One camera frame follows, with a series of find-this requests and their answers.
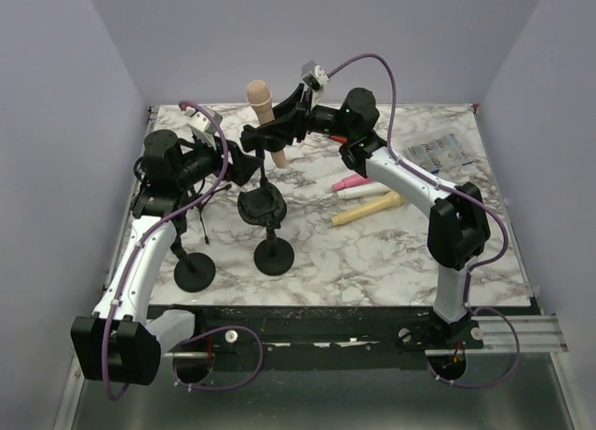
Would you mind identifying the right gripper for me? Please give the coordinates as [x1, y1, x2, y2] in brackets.
[258, 83, 354, 144]

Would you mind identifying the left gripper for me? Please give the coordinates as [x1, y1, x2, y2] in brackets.
[176, 131, 263, 189]

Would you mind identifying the black tripod shock-mount stand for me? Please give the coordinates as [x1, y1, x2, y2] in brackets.
[186, 179, 232, 246]

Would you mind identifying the peach microphone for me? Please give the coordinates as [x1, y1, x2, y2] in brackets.
[245, 79, 288, 169]

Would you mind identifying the tall black round-base stand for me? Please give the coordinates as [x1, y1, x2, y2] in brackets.
[237, 125, 287, 230]

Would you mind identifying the black shock-mount round-base stand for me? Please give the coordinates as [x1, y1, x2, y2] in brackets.
[237, 187, 296, 276]

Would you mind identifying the pink microphone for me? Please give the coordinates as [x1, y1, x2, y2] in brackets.
[332, 174, 371, 192]

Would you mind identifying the black clip round-base stand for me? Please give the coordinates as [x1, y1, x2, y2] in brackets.
[169, 219, 216, 293]

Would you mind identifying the white grey-headed microphone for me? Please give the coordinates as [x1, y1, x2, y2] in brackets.
[336, 182, 390, 200]

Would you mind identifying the beige microphone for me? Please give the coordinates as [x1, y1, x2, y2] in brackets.
[332, 192, 402, 226]

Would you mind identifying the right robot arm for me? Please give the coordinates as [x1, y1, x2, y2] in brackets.
[247, 80, 490, 348]

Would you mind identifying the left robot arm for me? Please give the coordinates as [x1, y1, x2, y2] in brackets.
[71, 129, 262, 385]

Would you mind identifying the clear plastic parts box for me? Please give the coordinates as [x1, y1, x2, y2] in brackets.
[403, 131, 476, 174]

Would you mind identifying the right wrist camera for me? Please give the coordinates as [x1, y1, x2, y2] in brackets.
[301, 60, 330, 107]

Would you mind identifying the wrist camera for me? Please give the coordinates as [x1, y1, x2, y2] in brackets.
[181, 105, 223, 149]
[301, 60, 330, 107]

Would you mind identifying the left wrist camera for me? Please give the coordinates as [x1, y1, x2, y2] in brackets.
[181, 105, 223, 149]

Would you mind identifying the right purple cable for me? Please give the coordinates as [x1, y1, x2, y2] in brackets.
[328, 52, 522, 388]

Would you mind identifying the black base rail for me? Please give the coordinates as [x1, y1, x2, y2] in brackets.
[115, 302, 485, 370]

